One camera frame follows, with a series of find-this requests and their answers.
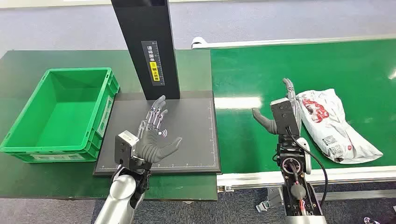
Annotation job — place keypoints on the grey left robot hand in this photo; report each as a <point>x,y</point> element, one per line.
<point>148,145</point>

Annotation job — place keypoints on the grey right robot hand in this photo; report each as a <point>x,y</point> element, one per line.
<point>263,119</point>

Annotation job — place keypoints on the white package with red print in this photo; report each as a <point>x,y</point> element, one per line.
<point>334,126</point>

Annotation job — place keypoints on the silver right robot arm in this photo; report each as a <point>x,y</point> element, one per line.
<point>297,185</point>

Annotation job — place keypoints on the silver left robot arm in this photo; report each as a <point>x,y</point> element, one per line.
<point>119,194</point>

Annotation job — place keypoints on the green conveyor belt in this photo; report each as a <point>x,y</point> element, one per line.
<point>309,68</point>

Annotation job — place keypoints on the white crate label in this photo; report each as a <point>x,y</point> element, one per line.
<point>105,114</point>
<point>58,157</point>

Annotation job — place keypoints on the green plastic crate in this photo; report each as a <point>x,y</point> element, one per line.
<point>62,117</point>

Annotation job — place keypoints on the black scanner column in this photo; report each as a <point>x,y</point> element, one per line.
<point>145,24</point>

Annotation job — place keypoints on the small object on floor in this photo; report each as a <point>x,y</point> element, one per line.
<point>370,221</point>

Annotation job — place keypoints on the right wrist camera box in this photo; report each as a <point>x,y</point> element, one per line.
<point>284,117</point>

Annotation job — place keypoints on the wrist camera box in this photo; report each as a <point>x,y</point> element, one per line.
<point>284,117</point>
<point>123,148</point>

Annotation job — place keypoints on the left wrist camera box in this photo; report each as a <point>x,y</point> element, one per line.
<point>123,148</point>

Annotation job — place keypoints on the black scanner base plate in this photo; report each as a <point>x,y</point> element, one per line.
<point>191,130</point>

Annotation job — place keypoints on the silver conveyor side rail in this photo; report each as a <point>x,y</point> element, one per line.
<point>278,42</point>
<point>355,174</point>

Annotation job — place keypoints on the grey metal frame bracket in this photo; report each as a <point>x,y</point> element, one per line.
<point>272,201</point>

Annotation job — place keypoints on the silver conveyor frame beam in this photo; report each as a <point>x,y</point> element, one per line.
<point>355,194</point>

